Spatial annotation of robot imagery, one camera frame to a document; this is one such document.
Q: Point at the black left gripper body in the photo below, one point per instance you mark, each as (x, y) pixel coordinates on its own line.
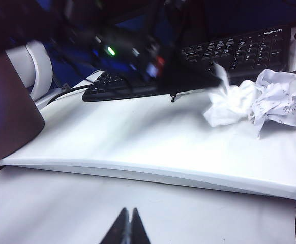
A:
(150, 58)

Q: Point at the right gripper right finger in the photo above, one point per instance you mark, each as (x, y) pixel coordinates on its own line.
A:
(139, 231)

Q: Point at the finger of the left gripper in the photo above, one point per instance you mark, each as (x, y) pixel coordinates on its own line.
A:
(183, 73)

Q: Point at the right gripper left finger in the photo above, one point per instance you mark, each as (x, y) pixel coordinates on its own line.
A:
(120, 231)

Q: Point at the white tissue ball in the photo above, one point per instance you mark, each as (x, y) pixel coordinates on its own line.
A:
(226, 106)

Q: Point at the white handwritten paper ball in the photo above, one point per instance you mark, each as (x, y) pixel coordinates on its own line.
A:
(277, 94)

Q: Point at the black Logitech keyboard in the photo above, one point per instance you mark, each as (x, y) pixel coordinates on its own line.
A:
(252, 50)

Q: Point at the white raised desk board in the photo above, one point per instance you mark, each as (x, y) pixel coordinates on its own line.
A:
(137, 139)

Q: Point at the blue cubicle partition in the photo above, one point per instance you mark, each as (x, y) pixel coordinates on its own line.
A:
(252, 12)

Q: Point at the white curved tube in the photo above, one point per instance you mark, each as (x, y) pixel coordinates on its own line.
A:
(40, 68)

